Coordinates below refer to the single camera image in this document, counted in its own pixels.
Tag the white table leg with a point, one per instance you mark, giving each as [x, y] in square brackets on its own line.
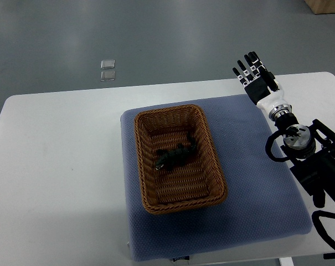
[286, 261]

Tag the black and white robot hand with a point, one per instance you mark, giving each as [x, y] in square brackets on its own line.
[261, 86]

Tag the dark toy crocodile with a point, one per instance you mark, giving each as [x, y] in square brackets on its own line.
[167, 159]

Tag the blue grey foam cushion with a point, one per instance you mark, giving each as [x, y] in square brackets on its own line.
[263, 200]

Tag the wooden box corner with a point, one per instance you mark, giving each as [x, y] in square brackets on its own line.
[321, 6]

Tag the upper floor socket plate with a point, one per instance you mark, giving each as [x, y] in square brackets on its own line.
[107, 64]

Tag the brown wicker basket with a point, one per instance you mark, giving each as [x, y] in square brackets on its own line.
[199, 183]

